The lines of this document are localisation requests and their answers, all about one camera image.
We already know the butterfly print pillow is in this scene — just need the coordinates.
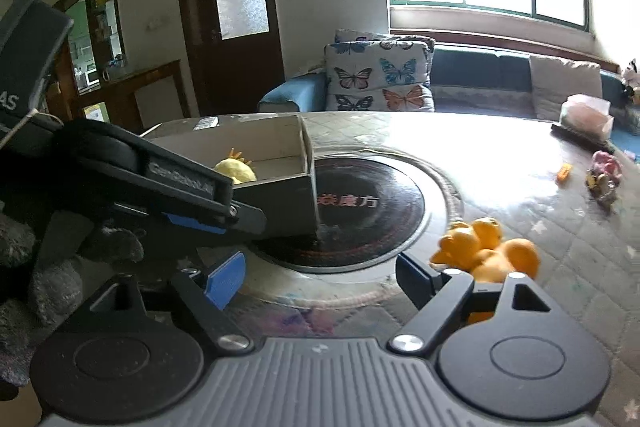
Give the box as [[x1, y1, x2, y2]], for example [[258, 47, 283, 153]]
[[324, 38, 436, 112], [334, 28, 436, 52]]

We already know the wooden shelf unit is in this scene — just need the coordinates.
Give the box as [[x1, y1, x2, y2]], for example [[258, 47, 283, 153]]
[[47, 0, 126, 118]]

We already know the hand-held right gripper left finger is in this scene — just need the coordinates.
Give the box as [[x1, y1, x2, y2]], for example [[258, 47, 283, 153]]
[[90, 253, 253, 353]]

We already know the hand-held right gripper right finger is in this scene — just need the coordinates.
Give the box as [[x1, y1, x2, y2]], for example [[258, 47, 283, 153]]
[[390, 252, 551, 353]]

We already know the small toy car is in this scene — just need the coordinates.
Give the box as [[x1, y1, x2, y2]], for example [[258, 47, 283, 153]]
[[585, 169, 617, 202]]

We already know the grey cardboard box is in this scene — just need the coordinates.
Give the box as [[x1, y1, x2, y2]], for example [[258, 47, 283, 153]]
[[139, 114, 321, 240]]

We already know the pink toy figure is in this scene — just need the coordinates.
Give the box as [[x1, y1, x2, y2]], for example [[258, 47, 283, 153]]
[[592, 151, 623, 182]]

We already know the dark wooden door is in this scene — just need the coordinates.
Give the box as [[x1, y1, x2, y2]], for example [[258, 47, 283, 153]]
[[172, 0, 286, 118]]

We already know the yellow plush chick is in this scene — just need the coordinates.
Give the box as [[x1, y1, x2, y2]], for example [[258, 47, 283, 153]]
[[214, 148, 258, 185]]

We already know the person's left hand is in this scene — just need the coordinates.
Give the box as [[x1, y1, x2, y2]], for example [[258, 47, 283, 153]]
[[0, 209, 146, 390]]

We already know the blue sofa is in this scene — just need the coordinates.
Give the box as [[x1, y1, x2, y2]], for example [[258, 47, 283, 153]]
[[257, 44, 640, 148]]

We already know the clear plastic container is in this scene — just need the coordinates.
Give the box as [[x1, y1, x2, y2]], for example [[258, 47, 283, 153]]
[[560, 93, 615, 138]]

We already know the round black induction cooktop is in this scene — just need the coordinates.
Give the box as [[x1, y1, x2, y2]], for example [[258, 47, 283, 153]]
[[247, 151, 466, 280]]

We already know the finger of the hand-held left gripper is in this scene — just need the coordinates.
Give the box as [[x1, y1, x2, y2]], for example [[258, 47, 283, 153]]
[[112, 200, 267, 241]]

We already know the grey cushion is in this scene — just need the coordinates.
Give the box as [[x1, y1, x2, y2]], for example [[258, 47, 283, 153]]
[[527, 54, 603, 122]]

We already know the wooden side cabinet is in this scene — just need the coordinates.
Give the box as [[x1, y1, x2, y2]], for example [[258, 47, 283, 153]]
[[77, 59, 191, 132]]

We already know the orange rubber duck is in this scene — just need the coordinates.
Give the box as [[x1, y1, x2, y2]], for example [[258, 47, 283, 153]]
[[430, 223, 482, 270], [472, 216, 504, 250], [470, 238, 542, 325]]

